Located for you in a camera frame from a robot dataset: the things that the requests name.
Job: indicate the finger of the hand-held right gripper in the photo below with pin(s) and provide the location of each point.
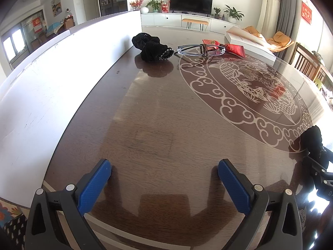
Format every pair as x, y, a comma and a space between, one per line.
313, 164

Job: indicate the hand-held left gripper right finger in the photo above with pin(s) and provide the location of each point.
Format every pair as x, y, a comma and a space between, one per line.
234, 185

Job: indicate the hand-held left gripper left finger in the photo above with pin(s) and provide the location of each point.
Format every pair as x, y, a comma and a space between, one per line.
93, 185

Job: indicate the black fuzzy item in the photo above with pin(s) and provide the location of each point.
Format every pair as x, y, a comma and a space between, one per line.
313, 140

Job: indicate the white board partition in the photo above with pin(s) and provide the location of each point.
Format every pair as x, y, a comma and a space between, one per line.
52, 96

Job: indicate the wooden chair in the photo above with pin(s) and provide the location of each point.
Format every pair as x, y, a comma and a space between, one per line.
307, 60

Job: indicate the orange cushioned lounge chair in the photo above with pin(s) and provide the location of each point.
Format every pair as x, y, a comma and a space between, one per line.
282, 39

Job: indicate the long red packet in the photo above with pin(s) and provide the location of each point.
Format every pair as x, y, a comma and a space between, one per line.
235, 50

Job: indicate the white flat box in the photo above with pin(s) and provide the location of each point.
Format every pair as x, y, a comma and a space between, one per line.
247, 41

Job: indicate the small red packet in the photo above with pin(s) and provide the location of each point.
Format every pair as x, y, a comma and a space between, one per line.
211, 43

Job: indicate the black beaded scrunchie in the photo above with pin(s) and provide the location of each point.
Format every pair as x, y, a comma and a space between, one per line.
154, 52

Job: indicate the grey curtain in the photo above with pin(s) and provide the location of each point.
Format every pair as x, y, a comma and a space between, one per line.
288, 5

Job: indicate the covered standing air conditioner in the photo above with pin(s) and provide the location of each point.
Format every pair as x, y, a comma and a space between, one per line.
269, 7

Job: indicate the orange padded stool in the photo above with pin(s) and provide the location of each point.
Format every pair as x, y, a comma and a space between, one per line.
195, 20

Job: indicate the large potted plant white pot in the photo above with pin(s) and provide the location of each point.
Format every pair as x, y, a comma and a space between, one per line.
234, 13

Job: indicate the small potted plant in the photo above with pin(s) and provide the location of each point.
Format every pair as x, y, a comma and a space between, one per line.
217, 11

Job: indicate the white television cabinet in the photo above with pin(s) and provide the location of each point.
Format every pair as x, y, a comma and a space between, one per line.
161, 19

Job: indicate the white round vase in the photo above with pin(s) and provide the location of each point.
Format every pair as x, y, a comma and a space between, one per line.
144, 10

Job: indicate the red flower bouquet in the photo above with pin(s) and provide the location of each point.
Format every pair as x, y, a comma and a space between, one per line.
136, 4

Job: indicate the black flat television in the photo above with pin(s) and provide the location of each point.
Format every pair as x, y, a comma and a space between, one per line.
191, 1

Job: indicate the red gift box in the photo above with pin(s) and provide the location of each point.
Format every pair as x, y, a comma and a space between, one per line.
165, 7

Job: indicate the green leafy potted plant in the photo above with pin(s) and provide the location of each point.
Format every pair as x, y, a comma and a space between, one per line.
154, 4

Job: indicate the clear frame eyeglasses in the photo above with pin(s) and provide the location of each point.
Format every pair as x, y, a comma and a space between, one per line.
187, 50

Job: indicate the red wall ornament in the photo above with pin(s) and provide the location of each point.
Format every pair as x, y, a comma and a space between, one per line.
307, 13

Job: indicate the framed wall painting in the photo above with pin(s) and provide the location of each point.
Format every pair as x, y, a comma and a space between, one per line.
56, 5

